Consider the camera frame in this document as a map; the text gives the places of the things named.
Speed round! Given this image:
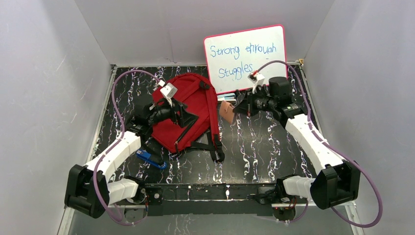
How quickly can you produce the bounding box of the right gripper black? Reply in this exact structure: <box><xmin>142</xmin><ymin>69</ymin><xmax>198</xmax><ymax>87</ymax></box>
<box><xmin>232</xmin><ymin>87</ymin><xmax>276</xmax><ymax>118</ymax></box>

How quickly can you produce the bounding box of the red student backpack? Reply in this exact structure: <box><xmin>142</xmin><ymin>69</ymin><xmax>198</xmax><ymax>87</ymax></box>
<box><xmin>152</xmin><ymin>73</ymin><xmax>225</xmax><ymax>162</ymax></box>

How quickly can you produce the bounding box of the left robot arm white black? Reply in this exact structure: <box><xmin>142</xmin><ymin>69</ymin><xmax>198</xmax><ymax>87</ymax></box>
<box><xmin>64</xmin><ymin>98</ymin><xmax>198</xmax><ymax>218</ymax></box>

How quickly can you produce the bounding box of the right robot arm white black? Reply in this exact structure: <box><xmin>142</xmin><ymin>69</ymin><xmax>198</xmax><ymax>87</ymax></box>
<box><xmin>233</xmin><ymin>73</ymin><xmax>361</xmax><ymax>210</ymax></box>

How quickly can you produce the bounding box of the blue stapler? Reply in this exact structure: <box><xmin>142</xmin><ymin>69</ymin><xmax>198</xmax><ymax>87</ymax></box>
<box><xmin>136</xmin><ymin>149</ymin><xmax>167</xmax><ymax>169</ymax></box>

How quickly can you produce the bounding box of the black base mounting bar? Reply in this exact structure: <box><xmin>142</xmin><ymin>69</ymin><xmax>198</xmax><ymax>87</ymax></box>
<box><xmin>115</xmin><ymin>183</ymin><xmax>307</xmax><ymax>217</ymax></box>

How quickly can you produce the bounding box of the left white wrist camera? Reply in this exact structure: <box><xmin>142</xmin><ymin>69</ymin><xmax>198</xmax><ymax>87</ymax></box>
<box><xmin>160</xmin><ymin>83</ymin><xmax>178</xmax><ymax>107</ymax></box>

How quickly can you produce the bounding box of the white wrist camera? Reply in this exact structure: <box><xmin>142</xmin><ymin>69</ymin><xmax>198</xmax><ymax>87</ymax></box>
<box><xmin>160</xmin><ymin>83</ymin><xmax>178</xmax><ymax>107</ymax></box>
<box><xmin>248</xmin><ymin>71</ymin><xmax>265</xmax><ymax>94</ymax></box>

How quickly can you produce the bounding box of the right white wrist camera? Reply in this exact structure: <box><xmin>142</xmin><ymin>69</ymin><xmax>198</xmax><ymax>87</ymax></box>
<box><xmin>248</xmin><ymin>71</ymin><xmax>265</xmax><ymax>94</ymax></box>

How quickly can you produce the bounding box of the whiteboard with pink frame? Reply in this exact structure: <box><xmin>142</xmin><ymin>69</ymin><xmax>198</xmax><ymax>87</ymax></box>
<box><xmin>204</xmin><ymin>24</ymin><xmax>288</xmax><ymax>94</ymax></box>

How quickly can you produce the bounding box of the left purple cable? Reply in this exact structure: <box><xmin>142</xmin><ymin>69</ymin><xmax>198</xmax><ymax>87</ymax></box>
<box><xmin>92</xmin><ymin>70</ymin><xmax>164</xmax><ymax>226</ymax></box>

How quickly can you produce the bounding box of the aluminium frame rail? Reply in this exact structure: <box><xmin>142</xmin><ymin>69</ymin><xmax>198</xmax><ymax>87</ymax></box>
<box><xmin>57</xmin><ymin>185</ymin><xmax>364</xmax><ymax>235</ymax></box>

